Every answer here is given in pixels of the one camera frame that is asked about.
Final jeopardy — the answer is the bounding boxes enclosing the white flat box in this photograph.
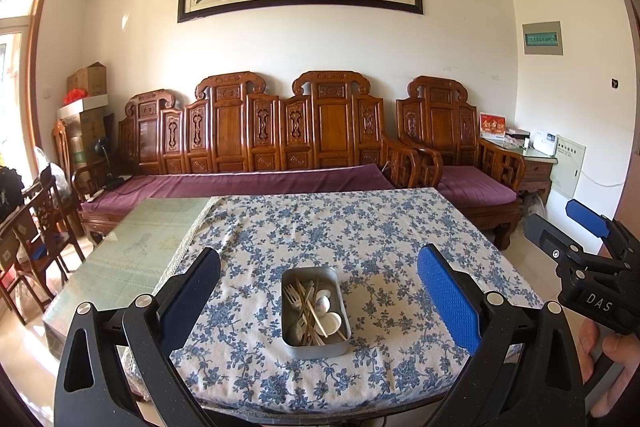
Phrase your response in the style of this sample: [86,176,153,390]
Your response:
[56,94,110,122]

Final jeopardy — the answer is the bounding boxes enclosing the grey wall breaker box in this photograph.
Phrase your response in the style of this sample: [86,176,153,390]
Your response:
[522,21,562,56]

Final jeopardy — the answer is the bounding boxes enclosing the carved wooden armchair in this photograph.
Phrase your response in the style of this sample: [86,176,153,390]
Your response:
[396,76,527,250]

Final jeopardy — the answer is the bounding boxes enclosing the person's right hand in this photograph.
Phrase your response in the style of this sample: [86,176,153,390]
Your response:
[580,321,640,418]

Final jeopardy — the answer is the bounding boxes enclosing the carved wooden sofa bench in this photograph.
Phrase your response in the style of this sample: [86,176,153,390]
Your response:
[80,71,443,248]

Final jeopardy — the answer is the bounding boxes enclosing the long purple sofa cushion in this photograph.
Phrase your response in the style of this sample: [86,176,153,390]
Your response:
[80,163,396,215]

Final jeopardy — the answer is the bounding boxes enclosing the white wall cable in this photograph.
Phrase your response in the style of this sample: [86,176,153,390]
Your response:
[582,172,626,186]

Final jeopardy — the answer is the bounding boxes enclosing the white metal panel cover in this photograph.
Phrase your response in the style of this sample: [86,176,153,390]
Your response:
[549,136,587,198]

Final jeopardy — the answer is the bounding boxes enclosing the wooden side table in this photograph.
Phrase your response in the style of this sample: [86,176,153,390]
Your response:
[480,137,558,208]

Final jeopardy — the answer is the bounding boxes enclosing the rectangular metal tin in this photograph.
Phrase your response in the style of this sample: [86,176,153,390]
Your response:
[280,266,352,360]

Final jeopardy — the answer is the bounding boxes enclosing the wooden door frame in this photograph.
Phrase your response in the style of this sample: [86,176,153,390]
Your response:
[0,0,53,158]

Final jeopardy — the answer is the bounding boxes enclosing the blue floral tablecloth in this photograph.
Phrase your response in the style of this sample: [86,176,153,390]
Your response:
[122,187,546,413]

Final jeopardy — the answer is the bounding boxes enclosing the carved wooden dining chair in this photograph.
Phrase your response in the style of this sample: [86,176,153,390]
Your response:
[0,217,46,325]
[22,177,86,278]

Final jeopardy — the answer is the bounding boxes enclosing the tall wooden chair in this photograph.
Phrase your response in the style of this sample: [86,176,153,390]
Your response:
[51,119,108,202]

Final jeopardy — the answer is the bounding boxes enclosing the glass top table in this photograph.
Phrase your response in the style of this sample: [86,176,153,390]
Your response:
[42,187,546,427]

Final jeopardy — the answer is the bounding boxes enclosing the black desk lamp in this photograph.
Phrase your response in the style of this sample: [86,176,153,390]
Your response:
[92,138,123,188]

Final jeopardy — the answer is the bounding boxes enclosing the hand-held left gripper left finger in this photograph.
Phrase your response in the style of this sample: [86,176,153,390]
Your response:
[52,247,223,427]

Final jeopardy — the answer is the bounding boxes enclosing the brown cardboard box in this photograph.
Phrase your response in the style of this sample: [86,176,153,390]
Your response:
[66,62,108,98]

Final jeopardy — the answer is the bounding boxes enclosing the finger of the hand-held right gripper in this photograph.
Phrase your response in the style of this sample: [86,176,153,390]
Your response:
[525,213,590,264]
[566,199,640,260]

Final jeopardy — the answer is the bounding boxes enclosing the white box on side table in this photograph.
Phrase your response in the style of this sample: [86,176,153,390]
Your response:
[531,133,557,156]

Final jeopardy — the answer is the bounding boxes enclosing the black bag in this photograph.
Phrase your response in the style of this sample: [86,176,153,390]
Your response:
[0,164,25,223]

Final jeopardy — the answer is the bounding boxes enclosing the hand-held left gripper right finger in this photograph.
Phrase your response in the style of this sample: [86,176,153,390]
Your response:
[417,243,586,427]

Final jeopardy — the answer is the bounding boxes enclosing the stacked cardboard boxes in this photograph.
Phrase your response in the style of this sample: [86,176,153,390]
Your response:
[62,109,108,178]

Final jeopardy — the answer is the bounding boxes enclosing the grey plastic bag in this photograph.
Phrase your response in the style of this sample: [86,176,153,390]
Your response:
[520,197,548,233]

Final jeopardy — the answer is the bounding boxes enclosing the brown wooden chopstick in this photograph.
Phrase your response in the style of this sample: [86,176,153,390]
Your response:
[299,287,321,347]

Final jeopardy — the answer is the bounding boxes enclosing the white plastic bag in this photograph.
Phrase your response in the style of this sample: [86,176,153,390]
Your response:
[32,147,71,192]

